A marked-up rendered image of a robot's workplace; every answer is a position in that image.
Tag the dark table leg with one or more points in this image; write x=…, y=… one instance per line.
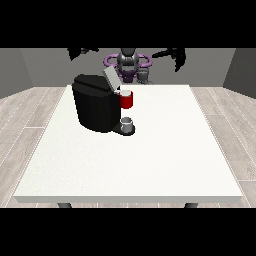
x=191, y=205
x=64, y=205

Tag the pale grey machine lid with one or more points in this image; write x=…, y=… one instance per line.
x=111, y=77

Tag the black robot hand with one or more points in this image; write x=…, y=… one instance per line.
x=178, y=56
x=74, y=52

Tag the small grey coffee pod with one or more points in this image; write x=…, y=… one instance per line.
x=142, y=76

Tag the black coffee machine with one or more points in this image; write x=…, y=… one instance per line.
x=93, y=106

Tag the small grey cup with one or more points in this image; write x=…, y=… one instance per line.
x=126, y=125

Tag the grey robot trunk purple rings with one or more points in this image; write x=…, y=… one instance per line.
x=127, y=59

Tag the red pod holder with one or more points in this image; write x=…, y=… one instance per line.
x=126, y=101

